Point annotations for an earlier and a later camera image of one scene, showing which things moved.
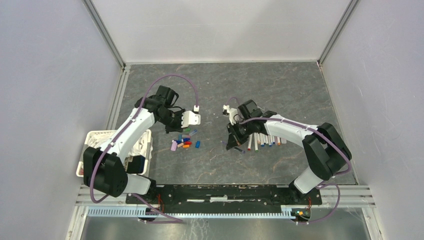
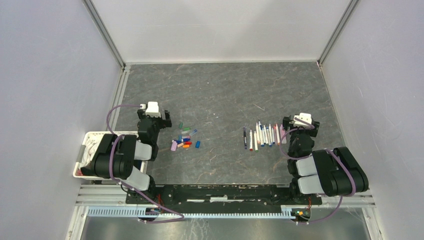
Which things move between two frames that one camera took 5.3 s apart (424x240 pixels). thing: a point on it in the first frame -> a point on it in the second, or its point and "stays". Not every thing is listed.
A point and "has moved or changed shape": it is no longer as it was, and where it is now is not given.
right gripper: x=234 y=139 -> x=313 y=131
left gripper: x=178 y=128 -> x=141 y=114
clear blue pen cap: x=193 y=132 stays
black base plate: x=220 y=198 stays
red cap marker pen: x=250 y=137 stays
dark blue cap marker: x=269 y=140 stays
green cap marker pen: x=256 y=144 stays
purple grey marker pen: x=242 y=151 has moved or changed shape
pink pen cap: x=174 y=146 stays
